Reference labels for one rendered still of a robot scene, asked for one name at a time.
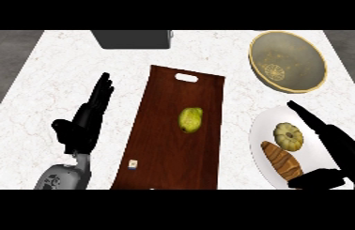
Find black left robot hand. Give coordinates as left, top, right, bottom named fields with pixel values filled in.
left=50, top=71, right=116, bottom=156

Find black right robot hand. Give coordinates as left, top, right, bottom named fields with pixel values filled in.
left=286, top=100, right=355, bottom=191

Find white plate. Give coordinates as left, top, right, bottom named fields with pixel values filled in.
left=249, top=105, right=355, bottom=191

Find pale yellow squash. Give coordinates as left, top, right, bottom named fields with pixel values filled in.
left=272, top=122, right=305, bottom=152

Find grey bowl with yellow rim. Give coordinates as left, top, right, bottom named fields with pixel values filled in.
left=249, top=30, right=329, bottom=94

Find brown bread loaf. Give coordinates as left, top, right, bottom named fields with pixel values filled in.
left=259, top=140, right=305, bottom=182

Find dark wooden cutting board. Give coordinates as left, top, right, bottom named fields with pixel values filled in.
left=110, top=64, right=226, bottom=191

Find green pear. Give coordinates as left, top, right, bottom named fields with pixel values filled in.
left=178, top=106, right=206, bottom=134

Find dark grey appliance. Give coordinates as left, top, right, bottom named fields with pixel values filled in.
left=90, top=30, right=175, bottom=51

